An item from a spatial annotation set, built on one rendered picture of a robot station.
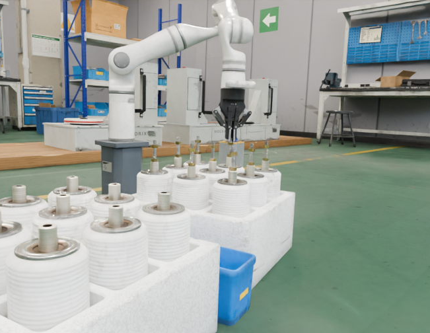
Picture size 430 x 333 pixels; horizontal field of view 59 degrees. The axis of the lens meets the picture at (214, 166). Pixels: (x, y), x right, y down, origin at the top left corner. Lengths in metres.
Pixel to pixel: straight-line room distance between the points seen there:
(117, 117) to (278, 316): 0.88
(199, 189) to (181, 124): 2.79
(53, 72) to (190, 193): 6.59
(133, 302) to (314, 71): 6.21
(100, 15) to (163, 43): 4.92
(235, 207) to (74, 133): 2.21
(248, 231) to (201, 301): 0.23
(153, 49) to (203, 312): 0.96
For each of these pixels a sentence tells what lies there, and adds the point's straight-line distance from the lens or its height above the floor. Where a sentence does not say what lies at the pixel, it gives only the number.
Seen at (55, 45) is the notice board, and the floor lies 1.41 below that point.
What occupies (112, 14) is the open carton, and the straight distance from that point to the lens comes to 6.44.
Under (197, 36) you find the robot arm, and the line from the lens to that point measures 1.45.
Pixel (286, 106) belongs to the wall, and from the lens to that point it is 6.83.
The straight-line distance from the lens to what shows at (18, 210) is 0.74.
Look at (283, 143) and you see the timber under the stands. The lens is 4.74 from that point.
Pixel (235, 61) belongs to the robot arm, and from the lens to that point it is 1.17.
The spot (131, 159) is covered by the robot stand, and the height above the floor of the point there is 0.24.
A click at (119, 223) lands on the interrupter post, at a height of 0.26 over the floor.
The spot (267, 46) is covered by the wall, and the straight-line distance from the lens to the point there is 7.19.
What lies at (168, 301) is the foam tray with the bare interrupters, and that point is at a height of 0.14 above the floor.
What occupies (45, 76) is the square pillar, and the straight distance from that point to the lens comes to 7.39.
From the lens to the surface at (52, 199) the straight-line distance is 0.82.
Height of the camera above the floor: 0.43
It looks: 9 degrees down
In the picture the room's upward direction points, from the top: 2 degrees clockwise
